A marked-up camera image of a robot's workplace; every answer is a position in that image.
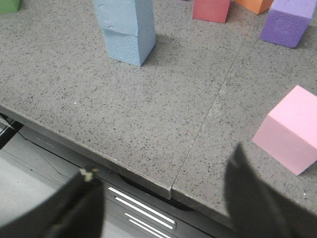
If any pink foam block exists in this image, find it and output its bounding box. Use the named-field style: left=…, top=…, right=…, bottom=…
left=252, top=85, right=317, bottom=176

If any smooth orange foam block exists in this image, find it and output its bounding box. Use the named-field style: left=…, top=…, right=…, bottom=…
left=234, top=0, right=273, bottom=15

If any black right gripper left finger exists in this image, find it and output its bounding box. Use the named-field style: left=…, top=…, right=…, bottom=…
left=0, top=168, right=104, bottom=238

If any textured purple foam block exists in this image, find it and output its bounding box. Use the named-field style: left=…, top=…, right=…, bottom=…
left=260, top=0, right=317, bottom=48

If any smooth red foam block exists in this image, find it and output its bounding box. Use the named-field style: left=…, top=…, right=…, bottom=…
left=193, top=0, right=231, bottom=23

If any grey drawer cabinet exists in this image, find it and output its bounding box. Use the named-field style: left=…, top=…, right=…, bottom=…
left=20, top=126, right=237, bottom=238

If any green foam block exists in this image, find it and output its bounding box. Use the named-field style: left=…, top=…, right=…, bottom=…
left=0, top=0, right=21, bottom=14

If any smooth light blue foam block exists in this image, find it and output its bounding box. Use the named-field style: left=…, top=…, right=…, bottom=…
left=94, top=0, right=155, bottom=36

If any textured light blue foam block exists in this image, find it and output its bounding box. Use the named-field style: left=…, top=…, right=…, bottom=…
left=103, top=30, right=156, bottom=67

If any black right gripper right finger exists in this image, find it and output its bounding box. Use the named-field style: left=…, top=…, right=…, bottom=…
left=224, top=143, right=317, bottom=238

